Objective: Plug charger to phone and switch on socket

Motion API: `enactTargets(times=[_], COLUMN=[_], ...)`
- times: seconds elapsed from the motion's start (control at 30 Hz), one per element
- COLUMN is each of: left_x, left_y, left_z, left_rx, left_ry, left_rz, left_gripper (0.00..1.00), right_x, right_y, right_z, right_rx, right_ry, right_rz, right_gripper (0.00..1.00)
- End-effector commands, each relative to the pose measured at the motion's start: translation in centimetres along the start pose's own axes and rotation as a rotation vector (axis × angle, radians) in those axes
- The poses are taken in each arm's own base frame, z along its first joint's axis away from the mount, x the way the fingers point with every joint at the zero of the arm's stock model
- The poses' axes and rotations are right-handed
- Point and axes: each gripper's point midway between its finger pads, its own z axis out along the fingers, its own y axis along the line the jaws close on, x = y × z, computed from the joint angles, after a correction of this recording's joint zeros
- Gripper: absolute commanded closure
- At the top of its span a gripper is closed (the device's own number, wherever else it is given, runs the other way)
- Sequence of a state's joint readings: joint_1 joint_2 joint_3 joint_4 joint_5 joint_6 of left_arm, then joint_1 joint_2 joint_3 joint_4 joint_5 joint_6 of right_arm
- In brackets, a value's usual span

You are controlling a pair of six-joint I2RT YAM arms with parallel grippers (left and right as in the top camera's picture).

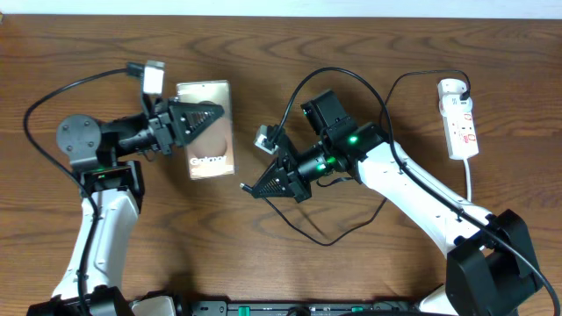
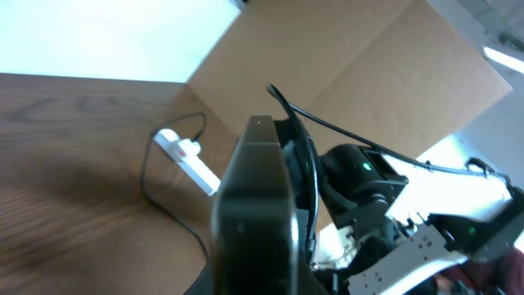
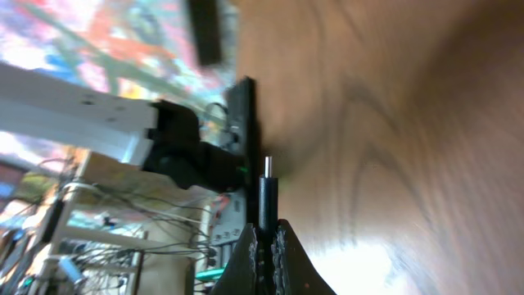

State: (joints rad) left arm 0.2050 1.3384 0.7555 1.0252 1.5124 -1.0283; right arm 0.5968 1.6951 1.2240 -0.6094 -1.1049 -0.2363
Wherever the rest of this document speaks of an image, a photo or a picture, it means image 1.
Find bronze Galaxy smartphone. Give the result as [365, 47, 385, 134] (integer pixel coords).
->
[177, 80, 235, 180]

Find white charger plug adapter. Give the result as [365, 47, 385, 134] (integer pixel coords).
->
[437, 78, 468, 99]

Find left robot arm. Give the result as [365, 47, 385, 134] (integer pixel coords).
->
[28, 98, 225, 315]

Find black charging cable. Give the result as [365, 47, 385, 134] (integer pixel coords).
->
[239, 69, 472, 248]

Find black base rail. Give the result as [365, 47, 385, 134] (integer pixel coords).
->
[126, 299, 422, 316]

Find white power strip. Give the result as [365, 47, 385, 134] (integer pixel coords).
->
[439, 94, 479, 160]

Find white power strip cord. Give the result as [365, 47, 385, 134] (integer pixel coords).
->
[462, 158, 473, 204]

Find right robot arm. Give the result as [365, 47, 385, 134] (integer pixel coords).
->
[245, 90, 546, 315]

